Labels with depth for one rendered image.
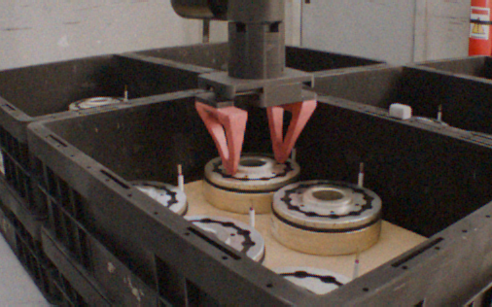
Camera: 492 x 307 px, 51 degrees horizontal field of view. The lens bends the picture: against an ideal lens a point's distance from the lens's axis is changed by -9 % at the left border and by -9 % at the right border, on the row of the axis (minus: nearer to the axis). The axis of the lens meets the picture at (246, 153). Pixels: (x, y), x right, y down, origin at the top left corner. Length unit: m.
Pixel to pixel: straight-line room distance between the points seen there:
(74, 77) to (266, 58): 0.51
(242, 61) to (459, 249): 0.31
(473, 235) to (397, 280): 0.07
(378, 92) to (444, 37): 2.83
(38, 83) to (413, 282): 0.79
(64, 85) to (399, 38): 3.02
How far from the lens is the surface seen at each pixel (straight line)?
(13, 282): 0.73
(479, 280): 0.38
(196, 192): 0.61
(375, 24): 3.85
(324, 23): 4.07
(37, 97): 0.96
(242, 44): 0.53
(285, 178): 0.56
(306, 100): 0.56
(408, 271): 0.26
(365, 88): 0.82
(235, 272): 0.26
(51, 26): 4.06
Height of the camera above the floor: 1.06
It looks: 18 degrees down
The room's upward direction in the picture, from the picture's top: straight up
